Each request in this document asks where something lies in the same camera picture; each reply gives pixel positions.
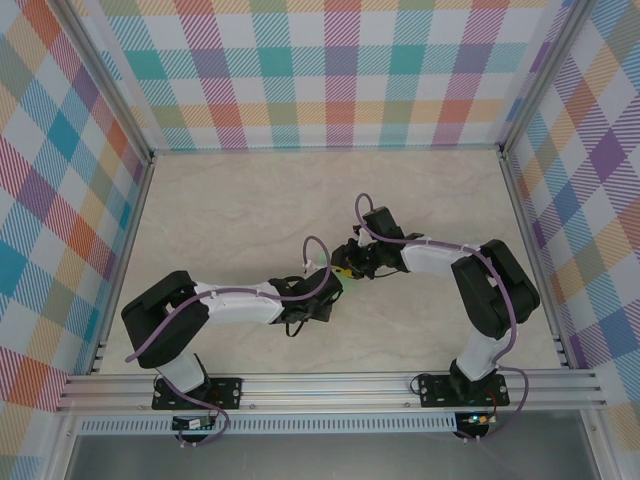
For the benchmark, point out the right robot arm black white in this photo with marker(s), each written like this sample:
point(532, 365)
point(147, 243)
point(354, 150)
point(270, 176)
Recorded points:
point(430, 257)

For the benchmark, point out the aluminium side rail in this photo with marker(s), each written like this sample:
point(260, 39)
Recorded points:
point(537, 265)
point(122, 265)

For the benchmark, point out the long aluminium frame rail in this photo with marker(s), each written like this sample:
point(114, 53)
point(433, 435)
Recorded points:
point(325, 390)

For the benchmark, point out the light green paper sheet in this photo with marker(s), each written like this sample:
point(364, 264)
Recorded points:
point(344, 285)

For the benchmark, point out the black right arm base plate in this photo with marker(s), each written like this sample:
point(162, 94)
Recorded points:
point(430, 397)

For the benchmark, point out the aluminium frame post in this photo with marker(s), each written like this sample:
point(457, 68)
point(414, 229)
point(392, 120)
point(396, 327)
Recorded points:
point(114, 75)
point(544, 75)

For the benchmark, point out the thin aluminium wall-foot rail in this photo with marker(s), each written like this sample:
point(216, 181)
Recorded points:
point(325, 149)

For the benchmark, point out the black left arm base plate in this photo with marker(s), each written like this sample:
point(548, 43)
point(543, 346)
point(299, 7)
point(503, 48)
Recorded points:
point(230, 390)

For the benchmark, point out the small circuit board white label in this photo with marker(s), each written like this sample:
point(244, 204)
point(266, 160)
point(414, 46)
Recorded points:
point(192, 424)

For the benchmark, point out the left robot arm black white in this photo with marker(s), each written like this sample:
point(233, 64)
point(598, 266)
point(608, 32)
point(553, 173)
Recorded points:
point(240, 305)

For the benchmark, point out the small circuit board green light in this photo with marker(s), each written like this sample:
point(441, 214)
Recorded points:
point(477, 419)

